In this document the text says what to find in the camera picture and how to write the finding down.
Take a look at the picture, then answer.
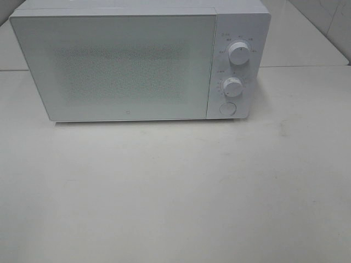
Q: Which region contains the white microwave oven body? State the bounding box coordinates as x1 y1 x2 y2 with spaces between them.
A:
9 1 271 121

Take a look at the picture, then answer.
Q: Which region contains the round white door release button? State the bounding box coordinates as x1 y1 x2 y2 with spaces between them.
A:
219 102 237 116

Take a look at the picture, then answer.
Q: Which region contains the upper white power knob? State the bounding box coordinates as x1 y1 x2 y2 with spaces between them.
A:
228 39 251 65

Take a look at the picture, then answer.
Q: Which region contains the white timer knob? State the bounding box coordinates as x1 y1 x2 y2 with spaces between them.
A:
222 77 244 98

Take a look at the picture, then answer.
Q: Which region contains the white microwave door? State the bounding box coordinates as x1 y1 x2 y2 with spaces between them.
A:
11 15 216 122

